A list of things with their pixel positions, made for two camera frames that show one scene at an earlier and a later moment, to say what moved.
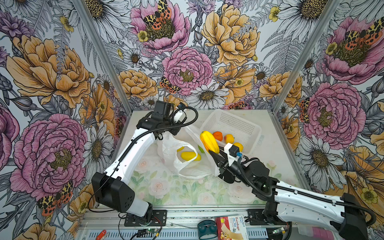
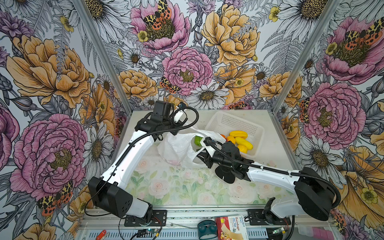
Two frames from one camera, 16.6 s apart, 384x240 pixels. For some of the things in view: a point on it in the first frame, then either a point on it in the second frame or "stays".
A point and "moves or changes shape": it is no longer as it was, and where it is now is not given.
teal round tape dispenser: (207, 229) stays
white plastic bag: (186, 155) moves or changes shape
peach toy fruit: (229, 138) stays
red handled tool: (101, 235) stays
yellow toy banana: (186, 156) → (238, 133)
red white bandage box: (231, 228) stays
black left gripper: (174, 131) stays
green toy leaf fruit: (201, 149) moves or changes shape
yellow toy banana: (209, 142) moves or changes shape
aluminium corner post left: (96, 41) stays
